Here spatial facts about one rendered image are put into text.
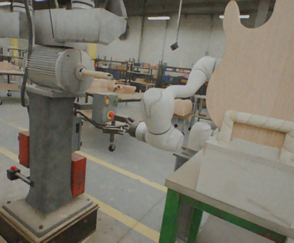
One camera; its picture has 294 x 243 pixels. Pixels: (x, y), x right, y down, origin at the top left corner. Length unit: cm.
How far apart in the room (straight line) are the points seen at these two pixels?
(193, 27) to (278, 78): 1243
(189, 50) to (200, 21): 165
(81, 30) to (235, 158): 82
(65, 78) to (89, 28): 34
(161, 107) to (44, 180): 104
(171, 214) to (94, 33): 80
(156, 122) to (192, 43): 1214
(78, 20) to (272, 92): 84
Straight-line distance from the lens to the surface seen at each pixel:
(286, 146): 64
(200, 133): 160
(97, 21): 98
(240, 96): 66
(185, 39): 1304
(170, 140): 82
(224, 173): 67
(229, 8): 71
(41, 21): 145
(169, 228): 86
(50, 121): 139
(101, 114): 142
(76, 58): 125
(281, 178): 65
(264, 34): 68
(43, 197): 162
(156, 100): 71
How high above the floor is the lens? 128
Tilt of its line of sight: 13 degrees down
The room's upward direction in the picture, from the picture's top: 8 degrees clockwise
